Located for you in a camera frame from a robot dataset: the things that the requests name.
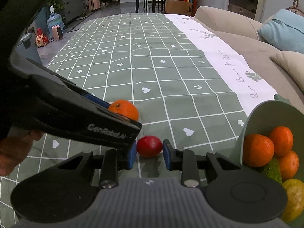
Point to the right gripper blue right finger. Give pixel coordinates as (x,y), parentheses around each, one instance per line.
(182,160)

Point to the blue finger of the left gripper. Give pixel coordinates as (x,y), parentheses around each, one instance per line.
(97,100)
(122,131)

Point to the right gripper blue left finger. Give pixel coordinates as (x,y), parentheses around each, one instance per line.
(115,160)

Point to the large orange tangerine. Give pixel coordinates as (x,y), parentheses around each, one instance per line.
(124,108)

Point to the small red fruit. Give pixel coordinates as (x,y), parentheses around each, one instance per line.
(149,146)

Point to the green cucumber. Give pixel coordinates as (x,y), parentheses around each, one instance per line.
(272,170)

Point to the green plastic colander bowl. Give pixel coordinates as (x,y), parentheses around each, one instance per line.
(265,118)

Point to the yellow green pear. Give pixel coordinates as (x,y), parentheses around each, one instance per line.
(294,207)

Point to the operator hand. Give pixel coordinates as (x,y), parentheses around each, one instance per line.
(15,149)

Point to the grey trash bin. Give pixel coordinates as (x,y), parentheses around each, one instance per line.
(27,48)

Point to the red toy on floor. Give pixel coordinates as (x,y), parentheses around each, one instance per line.
(41,38)

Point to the pink small heater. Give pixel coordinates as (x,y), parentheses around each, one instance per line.
(57,32)

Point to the green checked tablecloth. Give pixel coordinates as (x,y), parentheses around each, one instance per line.
(189,87)

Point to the blue water bottle jug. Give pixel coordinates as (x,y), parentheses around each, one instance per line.
(54,19)

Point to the green potted plant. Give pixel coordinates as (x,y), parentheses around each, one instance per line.
(57,4)

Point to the dark grey cabinet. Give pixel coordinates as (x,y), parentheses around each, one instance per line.
(71,10)

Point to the beige sofa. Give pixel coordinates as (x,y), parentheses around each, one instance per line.
(241,33)

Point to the beige cushion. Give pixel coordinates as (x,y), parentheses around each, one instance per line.
(293,63)

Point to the light blue cushion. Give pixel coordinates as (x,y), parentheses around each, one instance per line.
(284,31)

